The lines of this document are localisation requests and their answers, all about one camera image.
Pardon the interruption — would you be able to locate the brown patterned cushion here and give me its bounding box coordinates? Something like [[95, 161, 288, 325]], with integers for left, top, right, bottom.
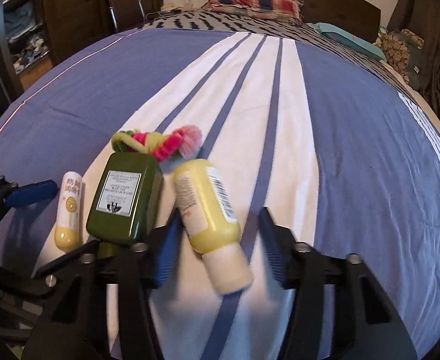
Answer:
[[377, 28, 424, 89]]

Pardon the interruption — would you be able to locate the brown wooden wardrobe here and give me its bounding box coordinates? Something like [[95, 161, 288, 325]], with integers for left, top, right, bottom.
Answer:
[[0, 0, 163, 109]]

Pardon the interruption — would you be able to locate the black white patterned blanket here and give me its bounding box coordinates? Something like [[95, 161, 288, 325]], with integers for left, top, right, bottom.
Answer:
[[140, 9, 416, 95]]

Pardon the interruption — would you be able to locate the teal pillow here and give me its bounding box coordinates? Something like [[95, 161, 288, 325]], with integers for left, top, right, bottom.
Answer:
[[307, 23, 387, 61]]

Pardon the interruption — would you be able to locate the blue white striped bed cover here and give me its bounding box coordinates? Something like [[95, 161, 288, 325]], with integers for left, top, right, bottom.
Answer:
[[0, 28, 440, 359]]

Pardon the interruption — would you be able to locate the small white yellow tube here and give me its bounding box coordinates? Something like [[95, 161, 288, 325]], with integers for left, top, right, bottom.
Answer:
[[54, 172, 82, 253]]

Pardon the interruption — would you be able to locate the yellow lotion bottle white cap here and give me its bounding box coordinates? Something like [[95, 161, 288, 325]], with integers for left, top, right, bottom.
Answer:
[[173, 158, 253, 296]]

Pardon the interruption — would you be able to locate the red blue plaid pillow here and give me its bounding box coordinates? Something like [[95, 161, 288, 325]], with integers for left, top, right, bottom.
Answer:
[[202, 0, 304, 27]]

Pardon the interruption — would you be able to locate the green rectangular bottle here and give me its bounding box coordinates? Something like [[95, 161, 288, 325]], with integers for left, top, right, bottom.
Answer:
[[86, 152, 164, 258]]

